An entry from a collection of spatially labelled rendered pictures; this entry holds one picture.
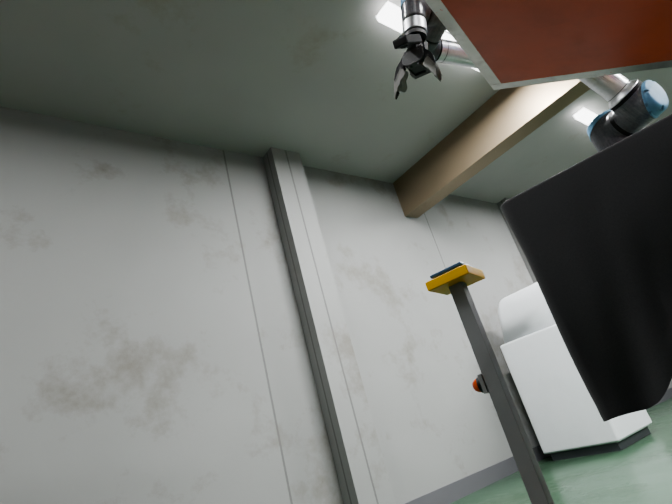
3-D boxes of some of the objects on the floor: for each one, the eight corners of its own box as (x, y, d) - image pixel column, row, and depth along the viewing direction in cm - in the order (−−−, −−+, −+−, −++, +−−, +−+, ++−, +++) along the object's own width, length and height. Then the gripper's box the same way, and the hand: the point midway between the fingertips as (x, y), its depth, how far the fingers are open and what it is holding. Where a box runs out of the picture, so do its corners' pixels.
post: (551, 723, 89) (403, 285, 127) (574, 663, 106) (437, 292, 144) (676, 735, 78) (473, 251, 116) (678, 666, 95) (501, 263, 133)
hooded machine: (585, 443, 451) (521, 299, 511) (658, 430, 402) (578, 273, 463) (546, 462, 402) (480, 301, 463) (624, 450, 354) (539, 272, 415)
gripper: (451, 30, 138) (457, 87, 133) (395, 56, 150) (399, 110, 145) (439, 14, 131) (444, 74, 127) (382, 43, 143) (385, 99, 138)
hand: (416, 89), depth 134 cm, fingers open, 14 cm apart
